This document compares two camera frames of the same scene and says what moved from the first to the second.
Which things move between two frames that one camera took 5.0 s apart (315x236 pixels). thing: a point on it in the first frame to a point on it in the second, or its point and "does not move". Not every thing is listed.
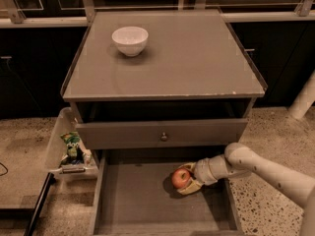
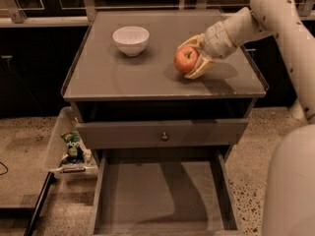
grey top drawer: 161,134 does not move
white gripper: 204,172 to 215,40
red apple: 180,178 to 185,59
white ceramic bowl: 131,40 does not move
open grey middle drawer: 131,194 does not move
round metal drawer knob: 163,137 does not move
